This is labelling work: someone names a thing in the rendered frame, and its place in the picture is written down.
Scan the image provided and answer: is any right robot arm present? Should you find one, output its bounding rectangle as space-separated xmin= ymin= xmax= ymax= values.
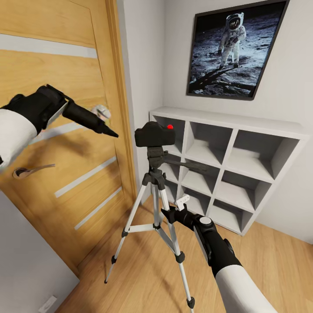
xmin=161 ymin=194 xmax=278 ymax=313

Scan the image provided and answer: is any camera tripod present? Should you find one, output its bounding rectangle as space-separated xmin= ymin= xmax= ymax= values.
xmin=104 ymin=146 xmax=208 ymax=313

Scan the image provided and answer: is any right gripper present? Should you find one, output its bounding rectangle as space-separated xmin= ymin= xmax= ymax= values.
xmin=161 ymin=203 xmax=191 ymax=226

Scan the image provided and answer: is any digital camera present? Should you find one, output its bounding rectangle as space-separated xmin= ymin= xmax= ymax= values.
xmin=134 ymin=121 xmax=176 ymax=147

